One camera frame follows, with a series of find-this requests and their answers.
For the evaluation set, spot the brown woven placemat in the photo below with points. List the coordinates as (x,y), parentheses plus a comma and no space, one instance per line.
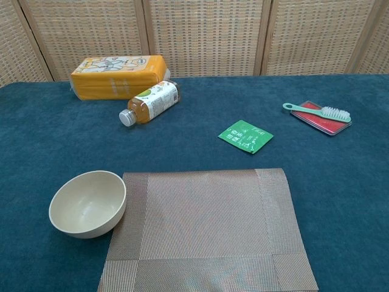
(206,228)

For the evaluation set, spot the white round bowl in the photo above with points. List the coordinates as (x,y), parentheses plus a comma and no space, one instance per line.
(88,200)

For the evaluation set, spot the green tea sachet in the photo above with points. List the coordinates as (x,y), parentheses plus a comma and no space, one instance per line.
(246,137)

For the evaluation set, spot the tea bottle with white label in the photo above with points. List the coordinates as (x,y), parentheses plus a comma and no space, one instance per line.
(152,100)

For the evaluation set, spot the yellow cartoon tissue pack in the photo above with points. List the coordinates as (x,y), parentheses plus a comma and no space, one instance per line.
(115,82)

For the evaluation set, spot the woven folding screen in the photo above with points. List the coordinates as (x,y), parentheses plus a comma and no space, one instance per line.
(206,36)

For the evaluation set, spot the mint green brush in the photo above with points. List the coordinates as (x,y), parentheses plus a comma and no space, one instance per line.
(301,109)

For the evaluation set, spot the red clear flat case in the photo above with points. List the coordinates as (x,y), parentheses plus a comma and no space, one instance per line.
(319,125)

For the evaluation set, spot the teal table cover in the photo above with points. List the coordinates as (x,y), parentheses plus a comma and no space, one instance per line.
(60,146)

